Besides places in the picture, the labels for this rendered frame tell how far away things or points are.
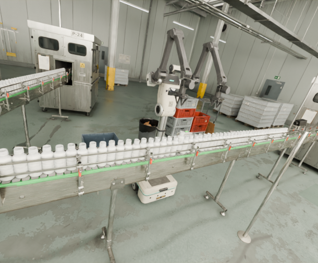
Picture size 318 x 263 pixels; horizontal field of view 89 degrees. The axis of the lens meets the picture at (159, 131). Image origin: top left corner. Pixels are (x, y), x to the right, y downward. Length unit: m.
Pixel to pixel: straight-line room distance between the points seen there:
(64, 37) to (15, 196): 3.96
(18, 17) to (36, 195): 12.25
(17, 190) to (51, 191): 0.15
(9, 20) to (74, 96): 8.78
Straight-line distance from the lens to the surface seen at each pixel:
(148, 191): 2.11
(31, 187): 1.13
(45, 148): 1.04
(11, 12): 13.08
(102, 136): 1.71
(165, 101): 1.84
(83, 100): 4.77
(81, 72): 4.64
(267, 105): 7.46
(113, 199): 1.38
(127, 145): 1.12
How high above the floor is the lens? 1.68
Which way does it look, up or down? 22 degrees down
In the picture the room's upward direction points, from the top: 12 degrees clockwise
